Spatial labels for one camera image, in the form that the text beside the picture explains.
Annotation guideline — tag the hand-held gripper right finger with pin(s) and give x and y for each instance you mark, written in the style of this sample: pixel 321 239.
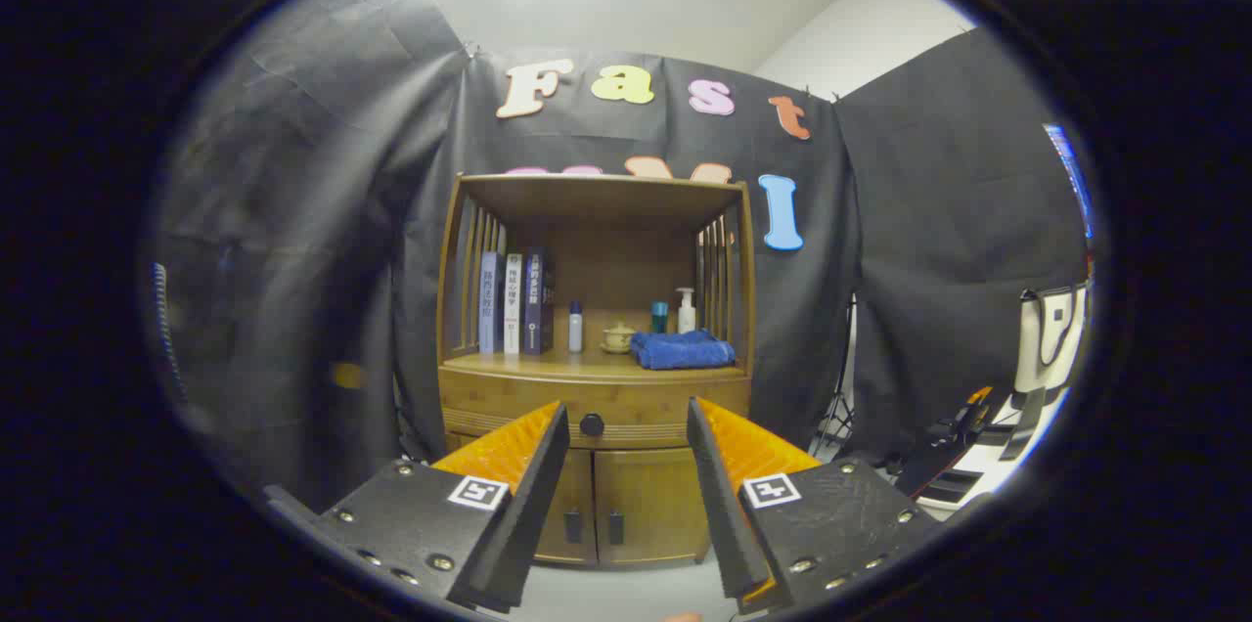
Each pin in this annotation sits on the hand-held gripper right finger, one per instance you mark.
pixel 719 495

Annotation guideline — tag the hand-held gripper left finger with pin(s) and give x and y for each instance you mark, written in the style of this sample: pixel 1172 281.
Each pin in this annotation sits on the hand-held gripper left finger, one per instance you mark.
pixel 533 505

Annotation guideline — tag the black drawer knob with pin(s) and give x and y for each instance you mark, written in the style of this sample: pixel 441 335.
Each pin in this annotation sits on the black drawer knob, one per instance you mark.
pixel 592 424

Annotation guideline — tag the wooden drawer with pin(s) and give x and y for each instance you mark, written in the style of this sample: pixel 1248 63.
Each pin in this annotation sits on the wooden drawer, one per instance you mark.
pixel 646 407

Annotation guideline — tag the wooden countertop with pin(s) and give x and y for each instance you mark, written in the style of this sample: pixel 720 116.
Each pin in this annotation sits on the wooden countertop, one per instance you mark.
pixel 587 366

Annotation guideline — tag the wooden cabinet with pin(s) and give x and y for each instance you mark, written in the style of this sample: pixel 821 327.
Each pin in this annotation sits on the wooden cabinet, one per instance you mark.
pixel 606 201

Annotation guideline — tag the black light stand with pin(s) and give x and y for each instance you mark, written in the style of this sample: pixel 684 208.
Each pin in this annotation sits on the black light stand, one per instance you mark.
pixel 838 407

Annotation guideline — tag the blue folded towel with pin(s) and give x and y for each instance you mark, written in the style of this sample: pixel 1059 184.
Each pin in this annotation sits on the blue folded towel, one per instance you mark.
pixel 680 350

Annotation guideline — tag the white bottle with blue cap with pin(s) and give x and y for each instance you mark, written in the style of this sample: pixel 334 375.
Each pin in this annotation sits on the white bottle with blue cap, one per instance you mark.
pixel 575 331

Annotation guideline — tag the white pump bottle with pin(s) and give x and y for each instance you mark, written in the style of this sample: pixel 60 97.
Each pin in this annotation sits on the white pump bottle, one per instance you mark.
pixel 687 317

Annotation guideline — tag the beige lidded teacup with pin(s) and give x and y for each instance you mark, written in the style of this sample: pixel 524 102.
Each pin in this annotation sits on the beige lidded teacup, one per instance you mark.
pixel 618 338

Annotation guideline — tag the teal capped bottle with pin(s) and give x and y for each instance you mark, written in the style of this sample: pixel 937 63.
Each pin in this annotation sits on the teal capped bottle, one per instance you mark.
pixel 659 317

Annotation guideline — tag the dark blue book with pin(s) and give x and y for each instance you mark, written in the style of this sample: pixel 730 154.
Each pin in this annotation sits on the dark blue book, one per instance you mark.
pixel 536 304

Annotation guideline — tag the white book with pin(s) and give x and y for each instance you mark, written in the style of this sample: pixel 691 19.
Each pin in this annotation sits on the white book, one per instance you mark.
pixel 513 304

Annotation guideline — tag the light blue book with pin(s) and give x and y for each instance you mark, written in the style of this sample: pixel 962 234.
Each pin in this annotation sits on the light blue book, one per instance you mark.
pixel 489 304

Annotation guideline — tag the black orange device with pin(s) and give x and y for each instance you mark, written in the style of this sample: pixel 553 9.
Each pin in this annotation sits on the black orange device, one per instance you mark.
pixel 968 422

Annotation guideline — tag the white tote bag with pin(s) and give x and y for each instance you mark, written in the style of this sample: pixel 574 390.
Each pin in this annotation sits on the white tote bag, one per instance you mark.
pixel 1051 338

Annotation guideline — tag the black backdrop cloth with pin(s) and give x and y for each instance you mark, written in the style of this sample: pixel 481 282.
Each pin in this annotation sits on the black backdrop cloth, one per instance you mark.
pixel 293 211

